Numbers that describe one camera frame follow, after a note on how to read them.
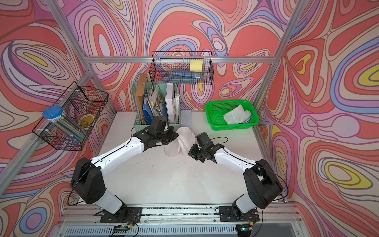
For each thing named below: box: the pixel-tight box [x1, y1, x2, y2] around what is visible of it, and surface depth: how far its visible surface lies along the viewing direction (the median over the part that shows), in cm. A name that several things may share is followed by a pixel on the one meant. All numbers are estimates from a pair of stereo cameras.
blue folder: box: [142, 100, 155, 125], surface depth 98 cm
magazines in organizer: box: [147, 83, 166, 118], surface depth 98 cm
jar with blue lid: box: [42, 105, 85, 141], surface depth 64 cm
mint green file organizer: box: [131, 81, 182, 131], surface depth 98 cm
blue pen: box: [171, 71, 203, 79], surface depth 90 cm
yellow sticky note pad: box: [189, 60, 203, 73], surface depth 90 cm
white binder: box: [165, 83, 176, 124], surface depth 98 cm
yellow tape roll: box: [78, 114, 95, 130], surface depth 80 cm
